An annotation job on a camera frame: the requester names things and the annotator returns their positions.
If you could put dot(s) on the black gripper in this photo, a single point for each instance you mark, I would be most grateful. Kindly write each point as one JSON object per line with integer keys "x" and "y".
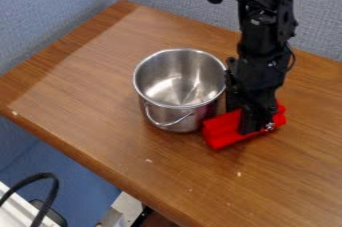
{"x": 255, "y": 77}

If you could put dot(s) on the red rectangular block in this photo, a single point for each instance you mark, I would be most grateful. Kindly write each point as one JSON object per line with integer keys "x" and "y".
{"x": 221, "y": 132}

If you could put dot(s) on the stainless steel pot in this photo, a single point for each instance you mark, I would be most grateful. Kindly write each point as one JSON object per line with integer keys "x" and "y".
{"x": 180, "y": 83}

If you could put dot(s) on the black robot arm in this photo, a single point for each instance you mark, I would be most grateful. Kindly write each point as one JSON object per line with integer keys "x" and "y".
{"x": 268, "y": 25}

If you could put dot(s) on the white device with black part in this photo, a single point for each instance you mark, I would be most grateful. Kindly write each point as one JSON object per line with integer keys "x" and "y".
{"x": 18, "y": 213}

